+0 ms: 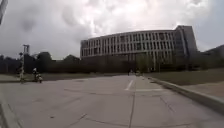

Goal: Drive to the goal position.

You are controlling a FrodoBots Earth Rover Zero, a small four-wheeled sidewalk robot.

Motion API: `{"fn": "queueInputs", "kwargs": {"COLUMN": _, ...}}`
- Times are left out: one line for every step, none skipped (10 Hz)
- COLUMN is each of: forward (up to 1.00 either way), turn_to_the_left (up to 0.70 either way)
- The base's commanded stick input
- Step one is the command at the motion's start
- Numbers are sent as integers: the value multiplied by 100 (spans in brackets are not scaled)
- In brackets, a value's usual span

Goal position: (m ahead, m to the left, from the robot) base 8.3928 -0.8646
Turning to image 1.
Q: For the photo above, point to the large white grid-fronted building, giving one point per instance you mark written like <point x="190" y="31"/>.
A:
<point x="133" y="43"/>

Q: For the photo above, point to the dark grass strip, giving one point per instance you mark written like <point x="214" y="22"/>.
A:
<point x="73" y="77"/>

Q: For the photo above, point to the grey concrete slab pavement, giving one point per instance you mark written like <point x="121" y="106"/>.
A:
<point x="100" y="106"/>

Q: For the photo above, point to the grass lawn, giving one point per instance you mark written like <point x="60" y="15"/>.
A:
<point x="186" y="76"/>

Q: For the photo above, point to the person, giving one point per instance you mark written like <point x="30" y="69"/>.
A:
<point x="34" y="71"/>

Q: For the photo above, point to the pole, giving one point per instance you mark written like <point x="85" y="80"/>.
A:
<point x="21" y="68"/>

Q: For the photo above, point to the concrete kerb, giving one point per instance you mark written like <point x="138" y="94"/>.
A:
<point x="200" y="97"/>

